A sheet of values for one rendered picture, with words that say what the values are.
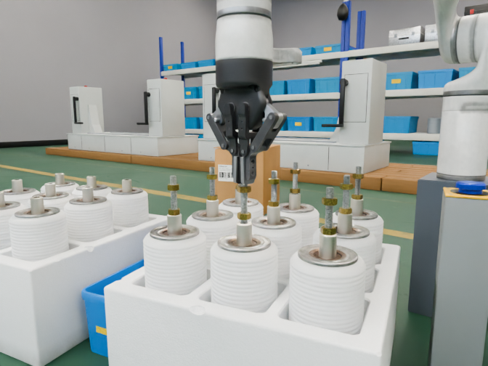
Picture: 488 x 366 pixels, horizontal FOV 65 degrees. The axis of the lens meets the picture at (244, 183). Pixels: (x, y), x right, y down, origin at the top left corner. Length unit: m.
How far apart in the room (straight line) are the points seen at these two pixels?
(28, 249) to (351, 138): 2.17
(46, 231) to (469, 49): 0.87
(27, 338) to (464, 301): 0.72
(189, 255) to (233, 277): 0.09
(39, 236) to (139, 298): 0.27
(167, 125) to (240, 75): 3.28
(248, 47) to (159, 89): 3.26
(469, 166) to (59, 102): 6.78
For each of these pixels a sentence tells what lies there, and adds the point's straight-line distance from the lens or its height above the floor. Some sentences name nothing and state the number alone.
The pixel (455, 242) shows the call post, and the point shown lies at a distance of 0.65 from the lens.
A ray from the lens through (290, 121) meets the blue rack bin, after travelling 5.79.
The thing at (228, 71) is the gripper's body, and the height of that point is 0.48.
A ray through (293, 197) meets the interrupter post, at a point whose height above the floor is 0.28.
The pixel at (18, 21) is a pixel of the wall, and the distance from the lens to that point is 7.14.
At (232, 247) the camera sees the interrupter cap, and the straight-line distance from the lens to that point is 0.52.
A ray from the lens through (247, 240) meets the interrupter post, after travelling 0.53.
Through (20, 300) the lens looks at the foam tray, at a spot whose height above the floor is 0.12.
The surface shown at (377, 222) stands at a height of 0.25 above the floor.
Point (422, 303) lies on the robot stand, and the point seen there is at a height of 0.03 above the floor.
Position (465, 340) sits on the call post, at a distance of 0.71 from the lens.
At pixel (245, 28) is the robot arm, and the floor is 0.53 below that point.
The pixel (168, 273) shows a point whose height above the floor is 0.21.
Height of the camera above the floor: 0.42
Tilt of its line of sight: 9 degrees down
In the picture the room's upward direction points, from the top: straight up
